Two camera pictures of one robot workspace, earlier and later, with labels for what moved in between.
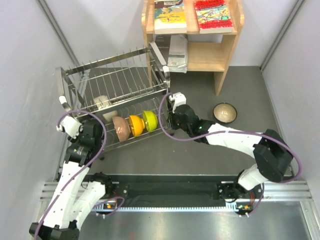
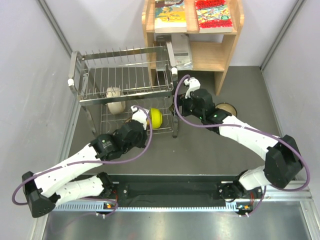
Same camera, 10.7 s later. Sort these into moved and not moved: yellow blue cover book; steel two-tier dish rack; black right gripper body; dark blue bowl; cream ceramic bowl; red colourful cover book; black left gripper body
Moved: black left gripper body; black right gripper body; steel two-tier dish rack; cream ceramic bowl
Not moved: dark blue bowl; yellow blue cover book; red colourful cover book
